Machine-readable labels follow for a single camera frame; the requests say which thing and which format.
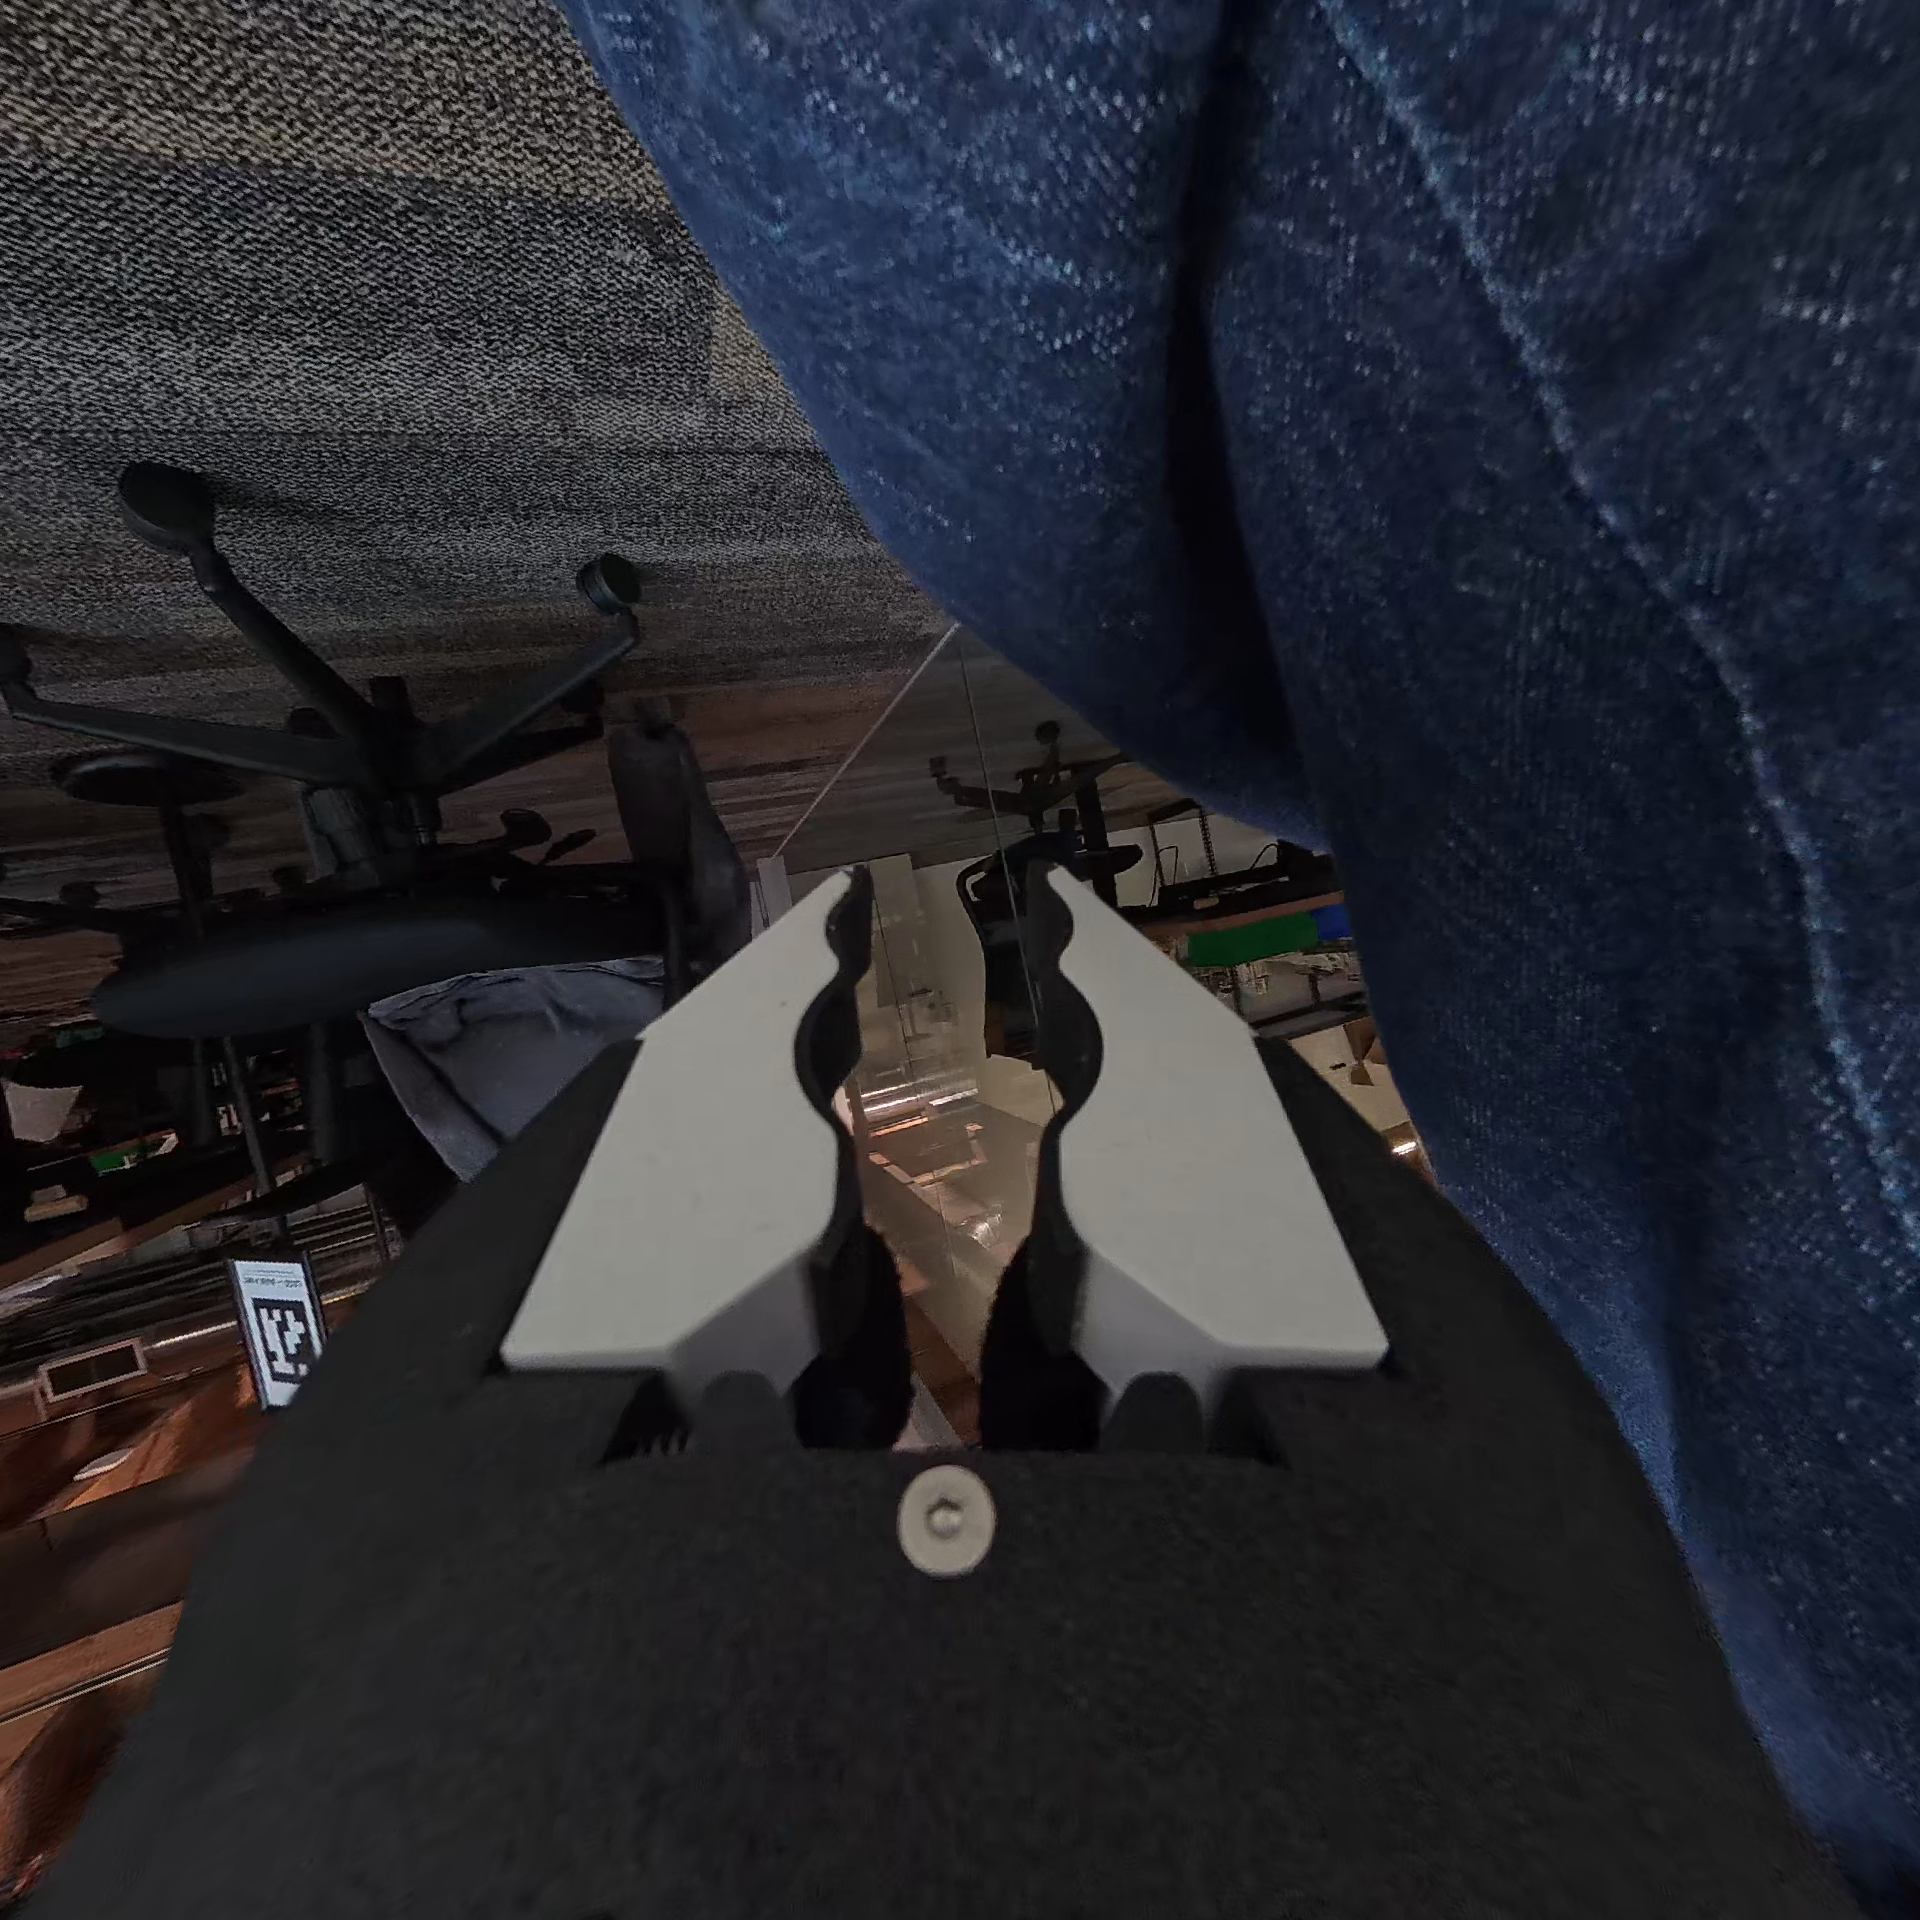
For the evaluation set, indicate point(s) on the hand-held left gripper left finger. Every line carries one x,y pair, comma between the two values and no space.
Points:
704,1170

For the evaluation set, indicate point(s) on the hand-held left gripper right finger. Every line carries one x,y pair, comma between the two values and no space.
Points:
1201,1170

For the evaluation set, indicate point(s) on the grey cloth bundle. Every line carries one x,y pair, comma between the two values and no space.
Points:
510,1051

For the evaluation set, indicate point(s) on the green board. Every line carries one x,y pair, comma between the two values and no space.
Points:
1268,943

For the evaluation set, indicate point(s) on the clear acrylic stand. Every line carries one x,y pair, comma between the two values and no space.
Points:
915,1021

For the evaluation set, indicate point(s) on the black office chair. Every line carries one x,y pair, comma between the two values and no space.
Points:
1050,840
361,781

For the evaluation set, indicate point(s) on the printed square code tag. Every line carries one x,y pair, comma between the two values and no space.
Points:
278,1329

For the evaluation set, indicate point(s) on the person's blue jeans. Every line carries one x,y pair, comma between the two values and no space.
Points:
1424,750

